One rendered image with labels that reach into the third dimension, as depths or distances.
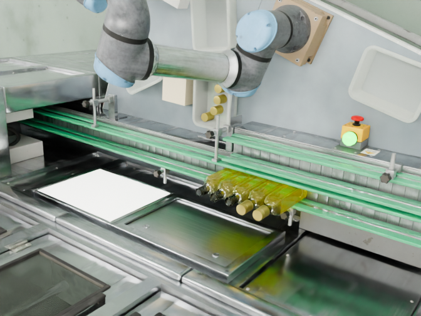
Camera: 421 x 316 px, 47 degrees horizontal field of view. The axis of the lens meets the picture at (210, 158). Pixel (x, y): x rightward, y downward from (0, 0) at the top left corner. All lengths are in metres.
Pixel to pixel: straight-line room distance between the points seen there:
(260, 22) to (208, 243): 0.68
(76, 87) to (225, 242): 1.12
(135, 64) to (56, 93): 1.00
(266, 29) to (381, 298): 0.81
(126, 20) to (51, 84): 1.04
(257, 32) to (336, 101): 0.41
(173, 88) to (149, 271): 0.82
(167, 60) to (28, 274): 0.73
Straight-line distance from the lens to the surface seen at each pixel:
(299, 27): 1.55
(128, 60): 1.25
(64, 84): 2.25
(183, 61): 1.35
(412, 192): 1.52
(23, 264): 1.56
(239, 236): 1.56
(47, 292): 1.42
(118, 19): 1.22
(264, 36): 1.41
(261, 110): 1.81
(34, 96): 2.17
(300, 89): 1.72
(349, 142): 1.57
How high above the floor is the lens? 2.28
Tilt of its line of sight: 50 degrees down
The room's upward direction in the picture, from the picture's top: 113 degrees counter-clockwise
